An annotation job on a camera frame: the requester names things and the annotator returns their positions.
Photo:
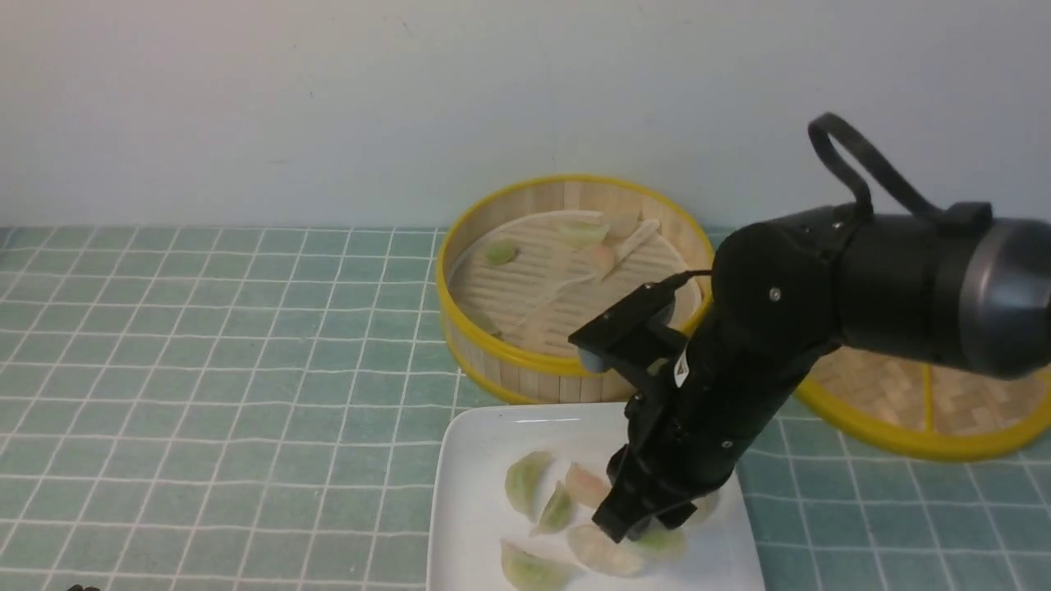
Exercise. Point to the pink dumpling in steamer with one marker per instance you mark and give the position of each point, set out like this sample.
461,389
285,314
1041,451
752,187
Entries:
602,259

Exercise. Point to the woven bamboo steamer lid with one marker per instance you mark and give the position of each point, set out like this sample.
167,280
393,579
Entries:
925,411

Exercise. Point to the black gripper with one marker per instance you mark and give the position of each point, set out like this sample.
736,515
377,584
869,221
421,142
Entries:
684,443

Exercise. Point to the white steamer liner paper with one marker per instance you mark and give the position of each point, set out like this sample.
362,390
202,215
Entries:
547,292

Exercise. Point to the small green dumpling on plate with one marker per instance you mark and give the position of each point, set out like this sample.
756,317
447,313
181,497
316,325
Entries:
557,514

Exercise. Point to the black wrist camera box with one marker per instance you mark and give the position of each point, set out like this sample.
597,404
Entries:
632,335

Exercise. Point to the pink dumpling on plate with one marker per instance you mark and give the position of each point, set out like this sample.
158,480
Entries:
585,487

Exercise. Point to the green dumpling plate bottom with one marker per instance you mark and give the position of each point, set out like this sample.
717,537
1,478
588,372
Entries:
525,570

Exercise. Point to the white dumpling on plate front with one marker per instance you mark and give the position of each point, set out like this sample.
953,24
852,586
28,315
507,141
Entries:
594,550

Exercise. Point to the green and white checkered tablecloth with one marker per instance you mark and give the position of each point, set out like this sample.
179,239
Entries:
223,408

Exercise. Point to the pale green dumpling in steamer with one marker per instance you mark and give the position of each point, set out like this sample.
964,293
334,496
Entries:
581,234

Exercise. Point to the white square plate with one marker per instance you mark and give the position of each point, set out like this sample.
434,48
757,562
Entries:
471,515

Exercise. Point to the bamboo steamer basket yellow rim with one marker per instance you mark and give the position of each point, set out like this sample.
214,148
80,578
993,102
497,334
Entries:
521,376

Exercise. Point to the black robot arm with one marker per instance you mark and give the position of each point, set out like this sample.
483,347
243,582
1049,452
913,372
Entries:
972,296

